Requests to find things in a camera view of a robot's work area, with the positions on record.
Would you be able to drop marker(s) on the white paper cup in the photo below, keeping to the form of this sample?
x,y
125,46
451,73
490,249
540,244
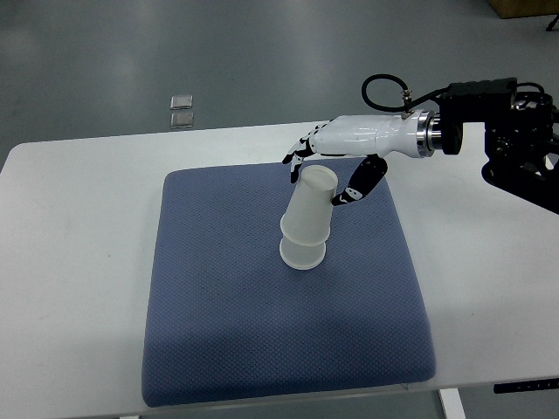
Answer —
x,y
301,257
308,215

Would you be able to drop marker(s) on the black tripod leg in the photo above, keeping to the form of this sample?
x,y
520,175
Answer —
x,y
552,24

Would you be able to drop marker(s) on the metal floor plate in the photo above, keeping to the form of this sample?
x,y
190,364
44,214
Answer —
x,y
181,101
181,120

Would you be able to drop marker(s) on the blue mesh cushion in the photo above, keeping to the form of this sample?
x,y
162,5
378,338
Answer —
x,y
228,319

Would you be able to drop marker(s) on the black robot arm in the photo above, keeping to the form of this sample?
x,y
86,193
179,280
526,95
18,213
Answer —
x,y
519,120

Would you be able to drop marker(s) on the upper metal floor plate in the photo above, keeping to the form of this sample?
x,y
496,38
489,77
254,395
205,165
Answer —
x,y
181,101

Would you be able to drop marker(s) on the black table control panel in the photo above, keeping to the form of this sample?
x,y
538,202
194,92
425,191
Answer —
x,y
525,386

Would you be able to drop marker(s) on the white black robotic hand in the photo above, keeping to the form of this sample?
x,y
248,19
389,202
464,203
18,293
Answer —
x,y
370,136

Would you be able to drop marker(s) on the brown cardboard box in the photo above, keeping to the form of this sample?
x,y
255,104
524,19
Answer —
x,y
524,8

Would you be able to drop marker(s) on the lower metal floor plate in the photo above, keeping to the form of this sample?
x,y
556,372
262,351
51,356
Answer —
x,y
181,120

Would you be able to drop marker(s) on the white table leg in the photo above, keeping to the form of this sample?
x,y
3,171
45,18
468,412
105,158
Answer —
x,y
451,403

